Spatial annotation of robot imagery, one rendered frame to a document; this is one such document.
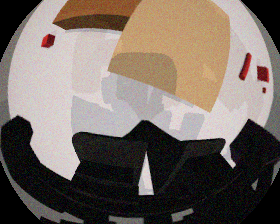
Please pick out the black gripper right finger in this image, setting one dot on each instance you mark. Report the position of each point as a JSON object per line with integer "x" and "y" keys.
{"x": 166, "y": 155}

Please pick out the red cylinder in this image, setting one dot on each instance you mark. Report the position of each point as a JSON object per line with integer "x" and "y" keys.
{"x": 246, "y": 66}

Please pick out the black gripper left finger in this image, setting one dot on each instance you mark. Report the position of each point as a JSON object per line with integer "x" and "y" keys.
{"x": 128, "y": 151}

